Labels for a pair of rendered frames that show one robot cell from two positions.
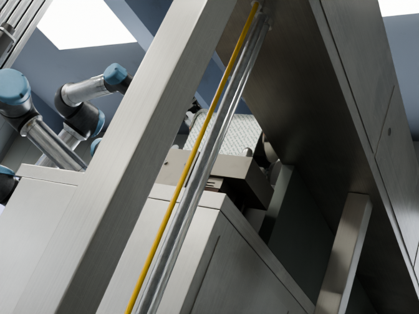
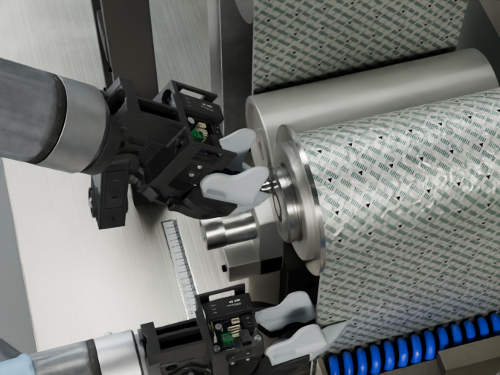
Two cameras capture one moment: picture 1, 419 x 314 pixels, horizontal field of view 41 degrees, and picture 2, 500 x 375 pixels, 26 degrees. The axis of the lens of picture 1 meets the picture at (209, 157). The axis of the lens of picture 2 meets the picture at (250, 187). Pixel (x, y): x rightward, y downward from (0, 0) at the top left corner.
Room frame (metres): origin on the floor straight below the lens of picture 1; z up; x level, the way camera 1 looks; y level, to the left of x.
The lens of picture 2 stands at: (1.27, 0.53, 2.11)
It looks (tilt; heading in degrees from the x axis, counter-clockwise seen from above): 55 degrees down; 309
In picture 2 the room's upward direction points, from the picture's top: straight up
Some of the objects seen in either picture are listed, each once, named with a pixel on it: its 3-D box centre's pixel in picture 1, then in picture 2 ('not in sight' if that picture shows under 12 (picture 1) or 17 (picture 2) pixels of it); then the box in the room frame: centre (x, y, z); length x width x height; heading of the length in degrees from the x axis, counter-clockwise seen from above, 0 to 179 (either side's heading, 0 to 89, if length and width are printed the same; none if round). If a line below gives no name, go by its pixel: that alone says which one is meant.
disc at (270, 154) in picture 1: (274, 137); not in sight; (1.45, -0.16, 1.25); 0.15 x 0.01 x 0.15; 145
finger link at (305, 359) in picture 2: not in sight; (265, 361); (1.56, 0.14, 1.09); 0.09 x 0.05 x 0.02; 54
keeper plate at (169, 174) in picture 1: (175, 169); not in sight; (1.28, 0.06, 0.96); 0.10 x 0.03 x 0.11; 55
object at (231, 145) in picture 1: (212, 162); (422, 294); (1.48, -0.01, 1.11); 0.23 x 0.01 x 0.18; 55
